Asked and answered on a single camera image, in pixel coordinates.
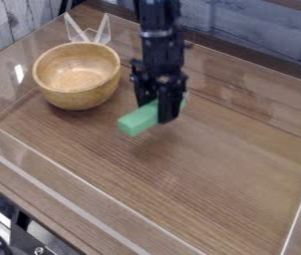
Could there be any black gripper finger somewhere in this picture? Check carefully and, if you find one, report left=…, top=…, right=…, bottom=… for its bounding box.
left=158, top=80, right=186, bottom=124
left=135, top=79, right=156, bottom=107

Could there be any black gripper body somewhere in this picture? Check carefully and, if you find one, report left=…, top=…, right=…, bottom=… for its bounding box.
left=131, top=31, right=187, bottom=95

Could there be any green stick block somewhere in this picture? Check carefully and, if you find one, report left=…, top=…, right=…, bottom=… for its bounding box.
left=116, top=93, right=190, bottom=137

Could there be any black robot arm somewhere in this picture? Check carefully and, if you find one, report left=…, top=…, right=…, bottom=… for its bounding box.
left=131, top=0, right=187, bottom=124

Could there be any wooden bowl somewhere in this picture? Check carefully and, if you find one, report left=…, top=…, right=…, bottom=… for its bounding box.
left=32, top=42, right=122, bottom=111

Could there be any clear acrylic corner bracket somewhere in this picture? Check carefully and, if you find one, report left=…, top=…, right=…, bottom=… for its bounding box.
left=64, top=13, right=111, bottom=45

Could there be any clear acrylic front wall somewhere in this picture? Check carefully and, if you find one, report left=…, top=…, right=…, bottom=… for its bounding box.
left=0, top=128, right=206, bottom=255

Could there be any black table leg bracket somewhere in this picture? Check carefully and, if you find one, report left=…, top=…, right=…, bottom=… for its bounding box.
left=9, top=210, right=57, bottom=255

